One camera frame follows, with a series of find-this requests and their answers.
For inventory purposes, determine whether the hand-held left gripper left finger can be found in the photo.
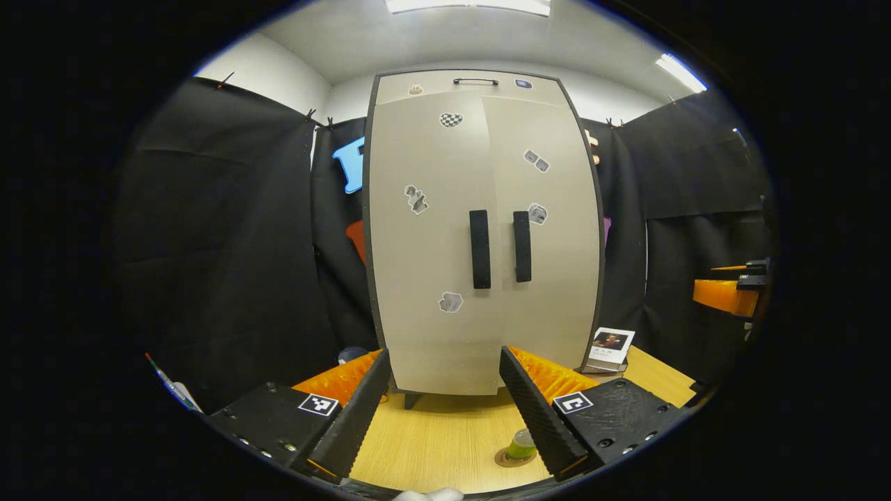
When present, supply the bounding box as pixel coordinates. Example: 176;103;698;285
206;348;393;482

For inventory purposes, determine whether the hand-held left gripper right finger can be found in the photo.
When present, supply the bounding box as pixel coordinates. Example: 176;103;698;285
498;345;690;482

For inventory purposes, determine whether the green label bottle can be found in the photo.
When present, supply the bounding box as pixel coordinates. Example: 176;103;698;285
506;428;538;460

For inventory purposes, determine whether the round brown coaster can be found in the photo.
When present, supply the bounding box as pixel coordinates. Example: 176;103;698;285
494;447;538;468

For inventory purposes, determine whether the grey cabinet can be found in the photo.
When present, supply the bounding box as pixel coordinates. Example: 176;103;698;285
362;68;605;410

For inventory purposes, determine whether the grey cabinet door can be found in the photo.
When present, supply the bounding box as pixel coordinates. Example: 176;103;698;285
368;90;505;396
480;94;603;369

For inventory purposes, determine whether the grey cabinet drawer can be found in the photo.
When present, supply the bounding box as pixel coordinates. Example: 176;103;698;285
376;70;578;106

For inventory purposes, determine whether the white pen holder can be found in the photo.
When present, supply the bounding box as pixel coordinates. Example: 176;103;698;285
171;381;204;413

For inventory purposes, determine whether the marker pen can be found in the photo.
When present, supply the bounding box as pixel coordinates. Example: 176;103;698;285
144;352;199;411

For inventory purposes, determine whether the black backdrop cloth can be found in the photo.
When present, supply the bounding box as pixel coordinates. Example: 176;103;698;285
111;77;777;418

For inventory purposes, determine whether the ceiling light panel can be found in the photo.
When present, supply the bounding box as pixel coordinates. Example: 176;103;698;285
386;0;551;16
654;54;707;93

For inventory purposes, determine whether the black door handle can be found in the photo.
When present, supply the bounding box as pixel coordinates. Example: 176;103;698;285
513;211;533;283
469;209;492;289

